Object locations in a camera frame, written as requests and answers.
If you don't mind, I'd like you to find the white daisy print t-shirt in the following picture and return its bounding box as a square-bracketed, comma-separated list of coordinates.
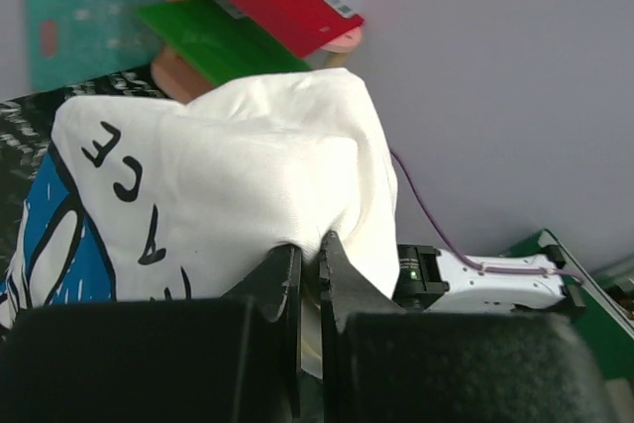
[0, 68, 401, 377]

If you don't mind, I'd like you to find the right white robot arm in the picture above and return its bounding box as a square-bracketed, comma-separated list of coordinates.
[393, 245, 586, 319]

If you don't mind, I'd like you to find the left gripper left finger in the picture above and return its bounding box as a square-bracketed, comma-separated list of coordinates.
[225, 245, 302, 418]

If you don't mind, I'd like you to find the black marbled table mat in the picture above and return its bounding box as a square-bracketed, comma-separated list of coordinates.
[0, 65, 166, 271]

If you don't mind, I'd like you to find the green plastic sheet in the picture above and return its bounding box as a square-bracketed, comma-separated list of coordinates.
[137, 0, 310, 86]

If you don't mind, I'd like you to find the dark green board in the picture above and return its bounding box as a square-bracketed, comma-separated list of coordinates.
[497, 228, 634, 384]

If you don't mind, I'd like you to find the pink wooden tiered shelf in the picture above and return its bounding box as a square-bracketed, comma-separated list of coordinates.
[138, 0, 364, 102]

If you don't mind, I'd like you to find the teal cutting board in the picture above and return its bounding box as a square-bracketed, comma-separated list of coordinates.
[24, 0, 163, 91]

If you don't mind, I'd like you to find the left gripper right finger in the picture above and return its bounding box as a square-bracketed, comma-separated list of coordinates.
[318, 231, 401, 334]

